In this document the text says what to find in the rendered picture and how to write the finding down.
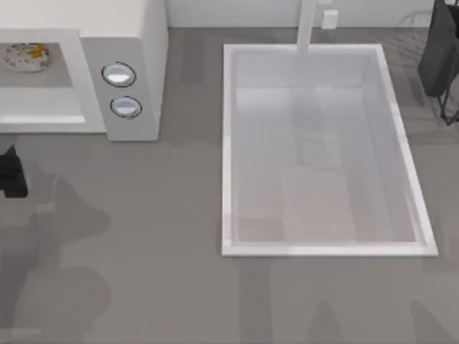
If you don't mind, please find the pale microwave oven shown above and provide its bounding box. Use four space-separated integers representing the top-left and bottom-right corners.
0 0 169 142

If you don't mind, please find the white wall socket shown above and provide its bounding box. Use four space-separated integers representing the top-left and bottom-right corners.
321 9 339 30

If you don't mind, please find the tall white tap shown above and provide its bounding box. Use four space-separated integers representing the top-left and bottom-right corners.
295 0 320 55

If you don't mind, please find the white sink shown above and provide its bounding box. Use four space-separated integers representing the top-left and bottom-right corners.
221 43 439 258

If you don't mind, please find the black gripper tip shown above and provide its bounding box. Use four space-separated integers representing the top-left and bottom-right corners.
0 144 29 199

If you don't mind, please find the patterned white plate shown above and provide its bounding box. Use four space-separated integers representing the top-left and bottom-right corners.
4 42 52 74

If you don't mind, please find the round silver microwave knob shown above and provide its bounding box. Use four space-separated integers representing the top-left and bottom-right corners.
109 95 143 118
101 61 138 88

